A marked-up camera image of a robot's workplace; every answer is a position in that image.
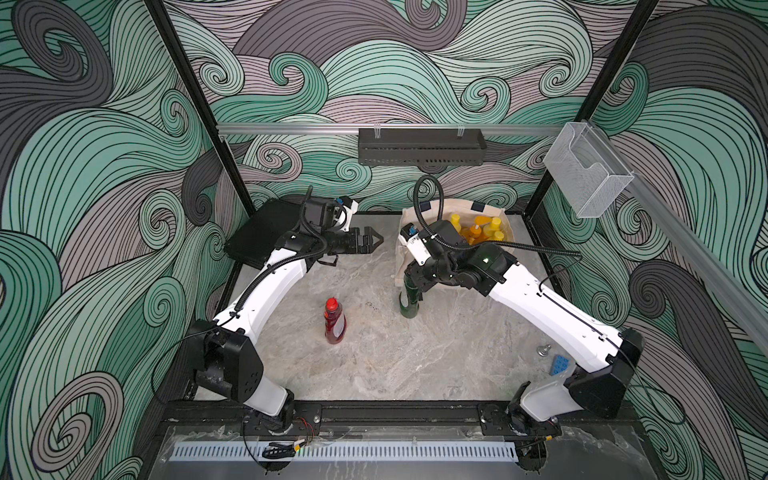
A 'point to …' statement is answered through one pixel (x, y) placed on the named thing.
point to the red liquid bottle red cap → (335, 320)
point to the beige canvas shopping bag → (428, 212)
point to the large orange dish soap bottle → (475, 234)
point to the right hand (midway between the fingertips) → (409, 269)
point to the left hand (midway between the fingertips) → (369, 235)
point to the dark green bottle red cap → (409, 299)
